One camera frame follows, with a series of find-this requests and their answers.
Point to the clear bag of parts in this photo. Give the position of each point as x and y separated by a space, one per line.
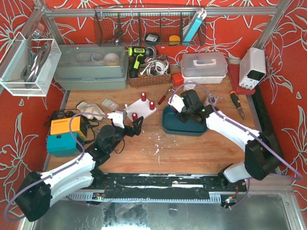
209 100

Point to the clear white handled case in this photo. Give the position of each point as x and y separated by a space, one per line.
204 68

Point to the red handled ratchet wrench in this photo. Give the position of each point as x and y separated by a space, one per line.
171 89

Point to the white work glove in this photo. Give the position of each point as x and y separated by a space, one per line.
92 108

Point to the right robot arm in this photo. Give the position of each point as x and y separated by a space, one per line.
261 150

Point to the black wire basket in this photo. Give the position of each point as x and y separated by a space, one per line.
128 24

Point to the white power adapter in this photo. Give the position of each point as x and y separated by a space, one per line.
189 86

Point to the white power supply unit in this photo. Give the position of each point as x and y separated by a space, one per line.
252 68

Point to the teal electronic box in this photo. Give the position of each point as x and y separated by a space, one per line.
62 145

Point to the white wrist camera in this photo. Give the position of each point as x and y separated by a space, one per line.
176 102
118 117

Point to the green yellow power drill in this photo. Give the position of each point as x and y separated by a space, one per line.
139 55

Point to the white peg board base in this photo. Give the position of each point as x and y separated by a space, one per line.
139 107

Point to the clear acrylic hanging box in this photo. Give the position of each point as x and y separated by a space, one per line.
31 67

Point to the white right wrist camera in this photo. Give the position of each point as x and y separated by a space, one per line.
176 102

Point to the black side rail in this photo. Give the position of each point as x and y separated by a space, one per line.
266 115

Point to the teal plastic tray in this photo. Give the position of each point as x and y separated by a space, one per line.
174 126

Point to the orange black screwdriver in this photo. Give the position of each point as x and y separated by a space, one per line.
236 101

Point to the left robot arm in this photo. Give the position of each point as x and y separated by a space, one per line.
40 191

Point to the blue white tool set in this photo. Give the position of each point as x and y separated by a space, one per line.
190 30

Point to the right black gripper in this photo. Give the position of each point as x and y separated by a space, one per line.
183 115

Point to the orange electronic box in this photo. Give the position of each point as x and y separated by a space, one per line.
61 126

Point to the yellow tape measure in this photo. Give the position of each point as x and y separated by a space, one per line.
174 40

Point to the woven brown basket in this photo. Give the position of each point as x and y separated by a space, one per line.
149 80

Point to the red mat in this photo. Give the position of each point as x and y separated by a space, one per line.
233 72

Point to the large red spring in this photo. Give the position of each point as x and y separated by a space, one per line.
134 116
151 105
143 97

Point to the small red box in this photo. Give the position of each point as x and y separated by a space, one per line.
177 79

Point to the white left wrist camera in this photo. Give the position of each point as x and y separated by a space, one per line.
118 117

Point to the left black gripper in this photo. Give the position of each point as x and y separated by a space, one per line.
131 129

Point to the grey plastic storage box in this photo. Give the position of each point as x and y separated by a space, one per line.
92 67

